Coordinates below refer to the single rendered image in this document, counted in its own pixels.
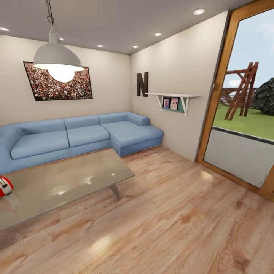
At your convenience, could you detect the radio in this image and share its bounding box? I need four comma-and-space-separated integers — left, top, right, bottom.
0, 176, 13, 197

